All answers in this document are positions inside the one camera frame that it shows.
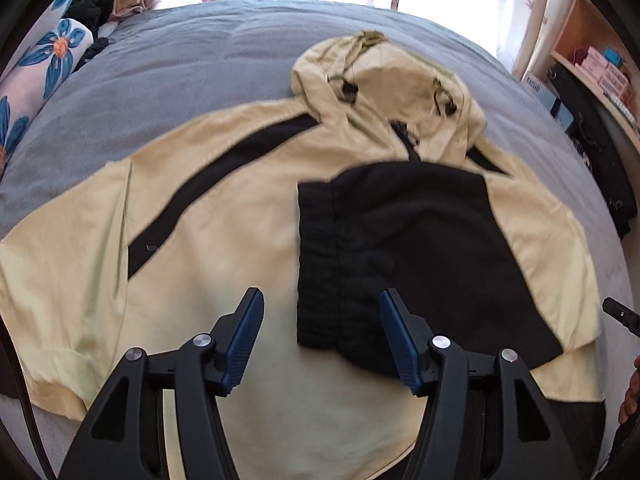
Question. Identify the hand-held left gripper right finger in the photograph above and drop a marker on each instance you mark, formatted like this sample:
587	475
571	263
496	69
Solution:
400	345

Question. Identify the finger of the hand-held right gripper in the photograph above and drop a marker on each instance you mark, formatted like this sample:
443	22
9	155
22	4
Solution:
622	316

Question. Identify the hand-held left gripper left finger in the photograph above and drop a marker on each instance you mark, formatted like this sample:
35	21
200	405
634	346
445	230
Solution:
240	345

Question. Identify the yellow and black hooded jacket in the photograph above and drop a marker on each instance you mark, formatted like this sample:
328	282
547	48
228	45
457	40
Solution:
225	210

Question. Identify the person's right hand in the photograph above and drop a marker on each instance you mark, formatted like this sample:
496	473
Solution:
632	395

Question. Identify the stack of pink storage boxes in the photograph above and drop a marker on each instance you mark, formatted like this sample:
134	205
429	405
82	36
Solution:
612	80

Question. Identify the white and blue cardboard box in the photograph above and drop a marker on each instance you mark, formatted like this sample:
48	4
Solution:
542	92

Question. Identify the small blue box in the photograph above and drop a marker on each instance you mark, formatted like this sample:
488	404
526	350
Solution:
610	55

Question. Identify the grey fleece blanket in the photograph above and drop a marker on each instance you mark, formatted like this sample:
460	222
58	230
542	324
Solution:
200	60

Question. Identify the wooden shelf unit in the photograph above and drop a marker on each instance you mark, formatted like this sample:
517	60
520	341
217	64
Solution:
585	25

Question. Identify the white quilt with blue flowers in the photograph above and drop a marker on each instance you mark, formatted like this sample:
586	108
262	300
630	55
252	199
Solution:
55	55

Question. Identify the black knitted clothing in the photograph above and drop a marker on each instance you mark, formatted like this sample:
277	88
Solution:
95	5

